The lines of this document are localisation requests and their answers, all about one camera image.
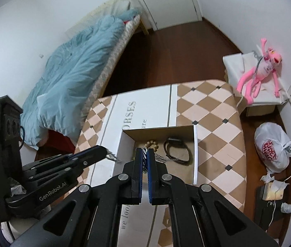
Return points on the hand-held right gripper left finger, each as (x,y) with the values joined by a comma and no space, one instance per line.
(141,159)

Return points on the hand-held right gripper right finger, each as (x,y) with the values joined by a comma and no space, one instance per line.
(151,160)

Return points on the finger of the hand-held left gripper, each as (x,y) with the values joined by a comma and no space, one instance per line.
(97,159)
(91,150)

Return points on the white cardboard box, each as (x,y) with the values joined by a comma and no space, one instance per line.
(145,108)

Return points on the black wrist watch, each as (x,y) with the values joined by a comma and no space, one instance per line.
(178,157)

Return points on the red cloth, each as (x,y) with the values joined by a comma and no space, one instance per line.
(57,140)

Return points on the checkered tablecloth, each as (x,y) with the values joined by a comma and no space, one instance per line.
(212,123)

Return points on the bed with blue blanket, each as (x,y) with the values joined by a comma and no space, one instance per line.
(76,64)

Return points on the bed mattress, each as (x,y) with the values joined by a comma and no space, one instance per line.
(114,54)

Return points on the white plastic bag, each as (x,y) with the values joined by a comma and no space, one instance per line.
(272,146)

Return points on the white low cabinet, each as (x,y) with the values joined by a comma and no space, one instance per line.
(234,65)

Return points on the black box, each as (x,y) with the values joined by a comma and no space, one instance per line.
(266,213)

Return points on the tissue box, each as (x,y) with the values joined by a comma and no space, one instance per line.
(274,191)

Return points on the pink plush toy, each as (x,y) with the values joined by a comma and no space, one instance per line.
(260,74)

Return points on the small white bottle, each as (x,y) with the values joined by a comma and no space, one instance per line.
(287,208)

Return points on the white pillow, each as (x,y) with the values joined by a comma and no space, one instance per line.
(118,3)

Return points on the white door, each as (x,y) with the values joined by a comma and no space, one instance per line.
(168,0)

